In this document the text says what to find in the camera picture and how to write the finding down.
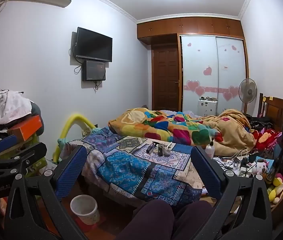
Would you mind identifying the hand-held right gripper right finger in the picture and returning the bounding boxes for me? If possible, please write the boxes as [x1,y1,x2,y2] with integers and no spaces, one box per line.
[191,145,280,240]

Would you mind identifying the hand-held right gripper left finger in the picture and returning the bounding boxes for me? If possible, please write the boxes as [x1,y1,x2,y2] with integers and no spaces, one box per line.
[4,145,88,240]

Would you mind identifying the white waste bin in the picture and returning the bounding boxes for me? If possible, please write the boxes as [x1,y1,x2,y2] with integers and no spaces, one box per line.
[70,194,100,225]

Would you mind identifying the white pump bottle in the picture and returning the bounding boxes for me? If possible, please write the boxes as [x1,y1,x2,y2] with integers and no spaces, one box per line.
[205,138,215,159]

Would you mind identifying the orange box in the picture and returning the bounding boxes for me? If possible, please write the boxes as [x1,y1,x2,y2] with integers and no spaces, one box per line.
[8,115,44,142]

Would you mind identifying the white cloth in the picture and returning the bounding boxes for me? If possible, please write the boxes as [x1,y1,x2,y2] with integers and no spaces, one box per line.
[0,90,33,124]

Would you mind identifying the white power strip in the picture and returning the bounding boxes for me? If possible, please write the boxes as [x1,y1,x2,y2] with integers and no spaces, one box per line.
[239,160,252,178]

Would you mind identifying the person's right leg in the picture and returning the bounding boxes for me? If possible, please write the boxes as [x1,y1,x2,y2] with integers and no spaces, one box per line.
[174,200,215,240]

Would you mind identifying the person's leg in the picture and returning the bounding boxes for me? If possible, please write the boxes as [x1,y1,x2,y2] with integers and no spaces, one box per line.
[174,200,215,240]
[115,199,175,240]

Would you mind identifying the yellow foam tube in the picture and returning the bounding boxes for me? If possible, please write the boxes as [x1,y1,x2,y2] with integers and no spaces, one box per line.
[53,112,98,163]

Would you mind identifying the dark grey cloth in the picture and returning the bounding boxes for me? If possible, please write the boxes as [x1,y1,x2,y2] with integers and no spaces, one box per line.
[30,101,43,118]

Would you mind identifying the colourful heart blanket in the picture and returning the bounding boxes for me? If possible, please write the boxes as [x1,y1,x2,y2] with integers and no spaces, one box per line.
[108,107,257,155]

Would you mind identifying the white plush doll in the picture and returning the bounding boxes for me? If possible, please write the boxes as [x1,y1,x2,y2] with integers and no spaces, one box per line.
[247,158,269,174]

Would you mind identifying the blue patchwork bedsheet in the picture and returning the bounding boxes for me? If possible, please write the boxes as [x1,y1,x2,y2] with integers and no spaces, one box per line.
[65,126,219,203]

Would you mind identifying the small white cabinet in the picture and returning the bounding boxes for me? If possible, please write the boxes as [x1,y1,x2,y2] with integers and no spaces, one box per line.
[198,97,218,117]

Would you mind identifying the red plush toy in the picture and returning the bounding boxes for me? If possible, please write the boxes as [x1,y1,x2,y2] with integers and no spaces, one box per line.
[252,129,282,148]

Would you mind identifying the person's left leg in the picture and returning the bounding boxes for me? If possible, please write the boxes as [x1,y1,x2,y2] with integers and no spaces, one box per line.
[115,199,175,240]

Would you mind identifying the yellow plush toy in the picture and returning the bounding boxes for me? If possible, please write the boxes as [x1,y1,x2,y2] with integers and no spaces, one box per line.
[267,177,283,203]

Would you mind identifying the wooden headboard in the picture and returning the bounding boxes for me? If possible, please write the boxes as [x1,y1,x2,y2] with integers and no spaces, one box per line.
[257,93,283,130]

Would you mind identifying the standing fan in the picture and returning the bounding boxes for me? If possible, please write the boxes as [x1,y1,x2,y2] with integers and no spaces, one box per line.
[238,78,258,114]

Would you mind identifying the brown wooden door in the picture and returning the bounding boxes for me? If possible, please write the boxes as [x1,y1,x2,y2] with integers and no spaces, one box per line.
[151,45,182,113]

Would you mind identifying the sliding wardrobe with pink hearts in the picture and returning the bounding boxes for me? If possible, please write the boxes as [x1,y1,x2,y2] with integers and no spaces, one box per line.
[179,34,247,118]

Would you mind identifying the wooden overhead cabinets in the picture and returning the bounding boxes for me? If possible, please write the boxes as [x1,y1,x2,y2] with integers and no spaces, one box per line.
[136,17,244,47]

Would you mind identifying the small black wall monitor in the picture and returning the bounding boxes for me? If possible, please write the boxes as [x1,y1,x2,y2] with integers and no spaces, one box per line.
[82,60,107,82]

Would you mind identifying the black wall television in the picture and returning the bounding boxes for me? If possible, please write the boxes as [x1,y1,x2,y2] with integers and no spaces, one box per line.
[74,27,113,63]

